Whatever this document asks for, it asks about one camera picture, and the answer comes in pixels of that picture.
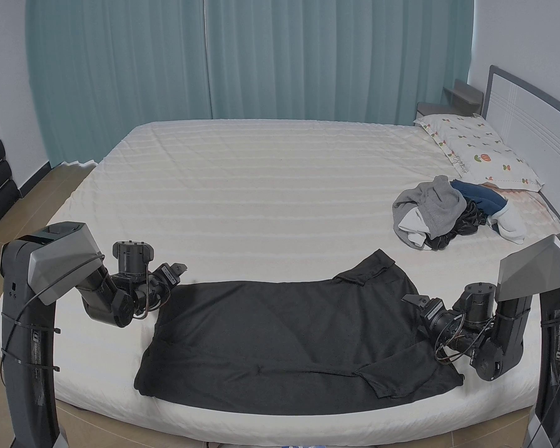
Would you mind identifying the bed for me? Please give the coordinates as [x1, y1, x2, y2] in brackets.
[0, 65, 560, 437]

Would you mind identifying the white printed pillow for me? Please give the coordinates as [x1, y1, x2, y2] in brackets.
[413, 114, 544, 192]

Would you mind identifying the pile of clothes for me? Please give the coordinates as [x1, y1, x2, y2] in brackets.
[392, 175, 527, 251]

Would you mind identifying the grey bedside table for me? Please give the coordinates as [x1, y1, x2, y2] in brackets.
[416, 79, 485, 119]

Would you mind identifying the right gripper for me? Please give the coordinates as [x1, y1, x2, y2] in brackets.
[401, 293, 460, 339]

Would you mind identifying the blue-green curtain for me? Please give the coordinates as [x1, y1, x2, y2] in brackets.
[205, 0, 476, 125]
[26, 0, 213, 167]

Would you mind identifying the black T-shirt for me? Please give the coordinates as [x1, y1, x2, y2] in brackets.
[134, 249, 465, 416]

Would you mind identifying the black cable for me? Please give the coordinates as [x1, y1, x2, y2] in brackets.
[0, 252, 107, 386]

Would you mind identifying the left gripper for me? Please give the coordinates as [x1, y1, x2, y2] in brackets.
[147, 262, 188, 297]

